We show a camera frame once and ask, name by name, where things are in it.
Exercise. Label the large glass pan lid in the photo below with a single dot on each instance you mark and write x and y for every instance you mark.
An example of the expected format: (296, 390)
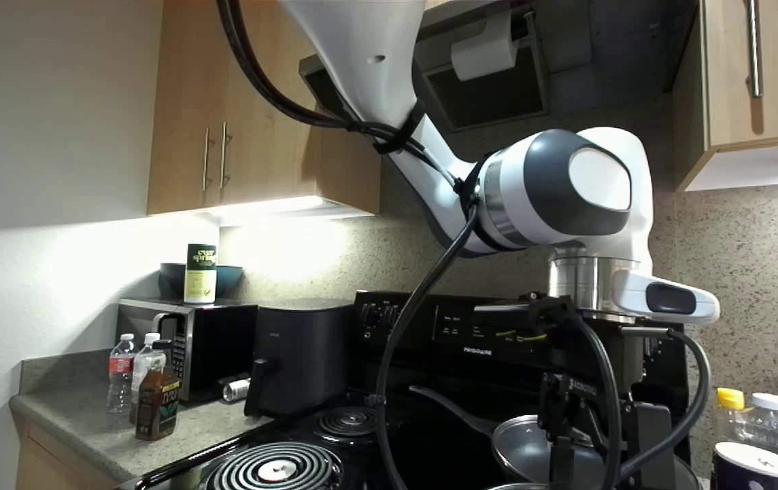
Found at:
(519, 436)

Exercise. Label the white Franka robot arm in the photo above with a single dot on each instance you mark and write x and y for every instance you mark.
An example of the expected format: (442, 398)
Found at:
(552, 191)

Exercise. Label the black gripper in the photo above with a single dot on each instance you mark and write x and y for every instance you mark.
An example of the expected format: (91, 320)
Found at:
(606, 363)

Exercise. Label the silver metal can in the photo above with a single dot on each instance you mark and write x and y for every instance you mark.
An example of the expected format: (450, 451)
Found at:
(238, 390)

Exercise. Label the clear white cap bottle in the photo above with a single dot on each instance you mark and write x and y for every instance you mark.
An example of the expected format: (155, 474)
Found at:
(772, 427)

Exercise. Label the white label water bottle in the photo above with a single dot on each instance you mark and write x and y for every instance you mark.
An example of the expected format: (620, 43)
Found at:
(145, 363)

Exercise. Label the grey range hood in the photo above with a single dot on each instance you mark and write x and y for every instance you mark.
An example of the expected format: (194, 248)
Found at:
(606, 55)

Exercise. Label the small coil burner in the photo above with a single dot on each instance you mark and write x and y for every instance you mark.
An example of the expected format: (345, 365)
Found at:
(351, 424)

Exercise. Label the black air fryer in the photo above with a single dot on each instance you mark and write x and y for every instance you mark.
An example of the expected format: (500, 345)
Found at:
(296, 363)

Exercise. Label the wide wooden wall cabinet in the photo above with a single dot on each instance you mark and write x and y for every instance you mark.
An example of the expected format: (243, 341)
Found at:
(181, 90)

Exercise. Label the dark jar white lid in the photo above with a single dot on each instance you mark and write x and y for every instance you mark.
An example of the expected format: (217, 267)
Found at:
(756, 466)

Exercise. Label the yellow cap oil bottle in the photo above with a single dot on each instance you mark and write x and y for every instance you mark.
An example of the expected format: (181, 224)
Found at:
(730, 410)

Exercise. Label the black electric stove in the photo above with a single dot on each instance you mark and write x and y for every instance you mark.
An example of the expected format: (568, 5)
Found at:
(371, 316)

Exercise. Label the white green canister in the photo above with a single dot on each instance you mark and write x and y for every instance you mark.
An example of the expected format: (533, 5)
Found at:
(198, 276)

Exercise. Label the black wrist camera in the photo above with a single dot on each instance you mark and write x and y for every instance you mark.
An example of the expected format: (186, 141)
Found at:
(533, 308)

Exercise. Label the white paper on hood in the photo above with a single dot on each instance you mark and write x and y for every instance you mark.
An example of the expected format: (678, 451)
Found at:
(485, 55)

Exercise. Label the red label water bottle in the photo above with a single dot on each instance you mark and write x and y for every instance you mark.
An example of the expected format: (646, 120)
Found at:
(119, 378)

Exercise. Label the black silver microwave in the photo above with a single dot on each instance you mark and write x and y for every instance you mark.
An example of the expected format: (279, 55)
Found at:
(221, 350)

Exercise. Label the large coil burner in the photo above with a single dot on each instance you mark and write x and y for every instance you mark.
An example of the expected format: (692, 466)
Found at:
(254, 465)

